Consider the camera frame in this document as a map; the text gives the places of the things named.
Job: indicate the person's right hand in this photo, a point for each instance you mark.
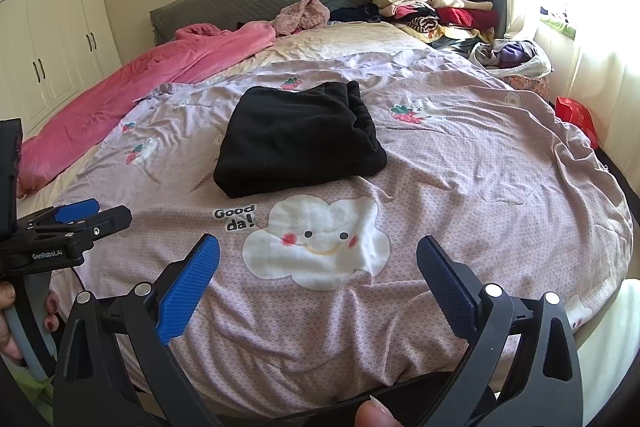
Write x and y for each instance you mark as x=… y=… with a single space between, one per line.
x=375 y=417

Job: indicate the crumpled clothes at bedside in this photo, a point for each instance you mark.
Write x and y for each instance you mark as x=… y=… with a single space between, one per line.
x=510 y=57

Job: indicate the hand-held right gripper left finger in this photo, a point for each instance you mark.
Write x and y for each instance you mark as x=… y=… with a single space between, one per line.
x=192 y=287

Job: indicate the dark blue garment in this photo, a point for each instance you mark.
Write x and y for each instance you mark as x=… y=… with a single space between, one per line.
x=355 y=13

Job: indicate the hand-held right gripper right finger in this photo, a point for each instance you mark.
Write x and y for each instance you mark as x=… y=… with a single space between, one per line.
x=445 y=287

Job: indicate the person's left hand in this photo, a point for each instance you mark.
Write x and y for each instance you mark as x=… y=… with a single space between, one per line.
x=7 y=322

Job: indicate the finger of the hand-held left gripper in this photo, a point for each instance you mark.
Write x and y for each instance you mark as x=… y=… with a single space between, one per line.
x=107 y=222
x=75 y=211

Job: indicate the lilac printed bed cover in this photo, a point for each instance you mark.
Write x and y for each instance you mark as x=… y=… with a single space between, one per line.
x=450 y=187

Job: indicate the red bag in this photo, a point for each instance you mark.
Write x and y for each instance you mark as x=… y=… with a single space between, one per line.
x=575 y=114

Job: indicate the pile of folded clothes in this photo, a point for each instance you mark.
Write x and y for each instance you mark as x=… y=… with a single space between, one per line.
x=440 y=7

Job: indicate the pink fuzzy garment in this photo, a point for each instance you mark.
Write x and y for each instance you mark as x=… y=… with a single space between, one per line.
x=302 y=14

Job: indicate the floral storage box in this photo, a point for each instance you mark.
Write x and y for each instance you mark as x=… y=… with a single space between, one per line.
x=527 y=84

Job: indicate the white wardrobe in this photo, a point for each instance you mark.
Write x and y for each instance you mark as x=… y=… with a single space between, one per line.
x=55 y=37

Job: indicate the pink blanket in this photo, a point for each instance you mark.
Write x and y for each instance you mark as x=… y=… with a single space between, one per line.
x=150 y=77

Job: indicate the black sweater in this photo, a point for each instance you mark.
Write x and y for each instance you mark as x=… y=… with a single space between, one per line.
x=290 y=137

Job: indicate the white curtain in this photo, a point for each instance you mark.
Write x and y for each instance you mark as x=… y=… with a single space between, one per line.
x=600 y=72

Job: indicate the black bedside box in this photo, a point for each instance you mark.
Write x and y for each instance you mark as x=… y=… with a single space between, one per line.
x=499 y=19

